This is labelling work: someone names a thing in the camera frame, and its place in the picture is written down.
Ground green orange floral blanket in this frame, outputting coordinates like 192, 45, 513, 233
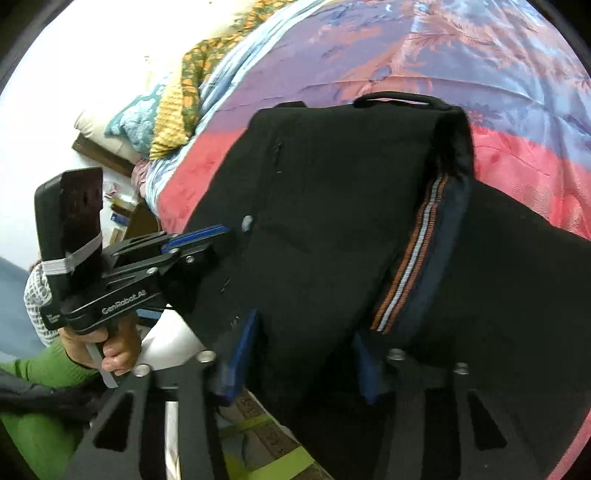
150, 0, 296, 160

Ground teal floral pillow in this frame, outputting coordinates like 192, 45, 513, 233
104, 74, 174, 153

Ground white plastic sheet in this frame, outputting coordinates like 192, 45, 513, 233
139, 309, 218, 370

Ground patchwork bed quilt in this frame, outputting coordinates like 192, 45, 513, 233
131, 0, 591, 480

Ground person's left forearm green sleeve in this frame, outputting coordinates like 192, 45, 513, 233
0, 339, 100, 388

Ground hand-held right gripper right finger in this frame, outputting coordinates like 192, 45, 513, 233
353, 335, 513, 480

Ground dark grey cloth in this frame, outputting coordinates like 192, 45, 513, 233
0, 369, 112, 423

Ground white mesh cloth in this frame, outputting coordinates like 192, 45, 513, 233
23, 270, 60, 344

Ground person's left hand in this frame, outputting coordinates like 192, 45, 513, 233
60, 316, 141, 377

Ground person's green clothing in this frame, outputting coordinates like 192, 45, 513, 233
0, 408, 86, 478

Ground wooden bed frame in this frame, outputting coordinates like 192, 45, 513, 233
71, 134, 160, 241

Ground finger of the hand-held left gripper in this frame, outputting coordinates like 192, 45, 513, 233
102, 242, 232, 289
111, 224, 230, 257

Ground cream pillow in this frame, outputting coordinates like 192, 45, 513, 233
75, 108, 139, 160

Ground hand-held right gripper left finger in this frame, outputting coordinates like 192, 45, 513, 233
60, 309, 262, 480

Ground black pants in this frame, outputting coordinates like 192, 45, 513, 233
161, 91, 591, 480

